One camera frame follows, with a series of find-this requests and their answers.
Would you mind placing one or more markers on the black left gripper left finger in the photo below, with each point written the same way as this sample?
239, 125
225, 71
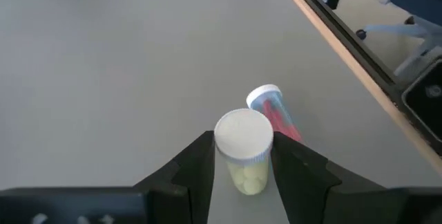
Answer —
186, 189

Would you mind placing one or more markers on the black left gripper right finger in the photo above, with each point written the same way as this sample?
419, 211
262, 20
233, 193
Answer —
310, 189

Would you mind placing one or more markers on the tall yellow pill bottle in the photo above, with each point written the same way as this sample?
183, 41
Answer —
243, 134

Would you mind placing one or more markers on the blue bottle red pills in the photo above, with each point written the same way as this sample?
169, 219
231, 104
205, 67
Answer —
273, 110

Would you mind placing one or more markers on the black case with logo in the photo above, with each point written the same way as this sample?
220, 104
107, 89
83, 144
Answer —
424, 113

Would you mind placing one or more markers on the blue office chair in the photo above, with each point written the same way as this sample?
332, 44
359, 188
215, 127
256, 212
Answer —
414, 6

